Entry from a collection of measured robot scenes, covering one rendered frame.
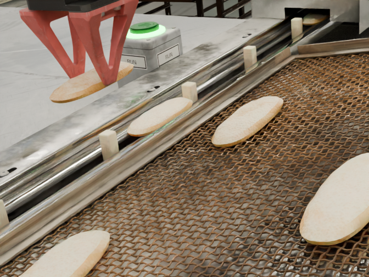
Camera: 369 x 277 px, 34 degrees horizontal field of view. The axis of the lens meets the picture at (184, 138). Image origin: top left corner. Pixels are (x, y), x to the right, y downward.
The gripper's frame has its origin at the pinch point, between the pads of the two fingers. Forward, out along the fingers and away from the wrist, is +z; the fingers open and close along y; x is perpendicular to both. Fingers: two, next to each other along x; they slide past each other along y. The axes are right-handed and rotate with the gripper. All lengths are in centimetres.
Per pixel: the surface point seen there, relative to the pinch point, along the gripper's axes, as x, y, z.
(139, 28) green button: -22.3, 12.9, 2.8
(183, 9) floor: -356, 253, 91
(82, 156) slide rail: 1.2, 2.4, 8.4
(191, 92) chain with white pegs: -14.5, -0.1, 7.3
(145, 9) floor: -351, 288, 91
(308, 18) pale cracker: -47.2, 0.5, 7.8
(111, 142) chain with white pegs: -0.6, 0.0, 7.3
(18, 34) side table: -40, 60, 11
